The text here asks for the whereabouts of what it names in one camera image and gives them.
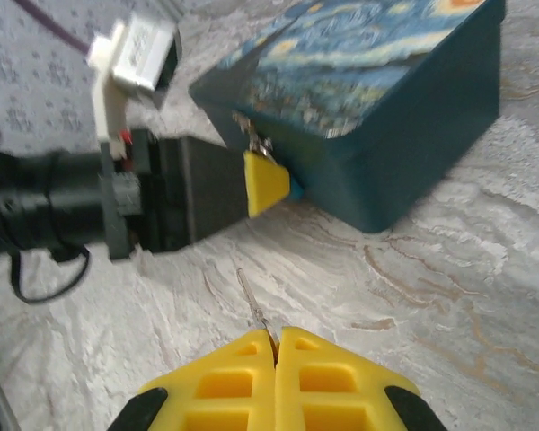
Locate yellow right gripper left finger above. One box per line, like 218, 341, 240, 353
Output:
109, 330, 278, 431

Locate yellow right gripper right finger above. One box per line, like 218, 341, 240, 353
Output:
276, 326, 448, 431

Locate starry night print box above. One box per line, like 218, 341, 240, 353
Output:
188, 0, 507, 233

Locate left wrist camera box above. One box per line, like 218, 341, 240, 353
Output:
86, 12, 184, 152

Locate thin black cable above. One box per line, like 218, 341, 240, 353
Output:
10, 244, 92, 305

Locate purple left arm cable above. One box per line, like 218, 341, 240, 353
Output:
20, 0, 92, 54

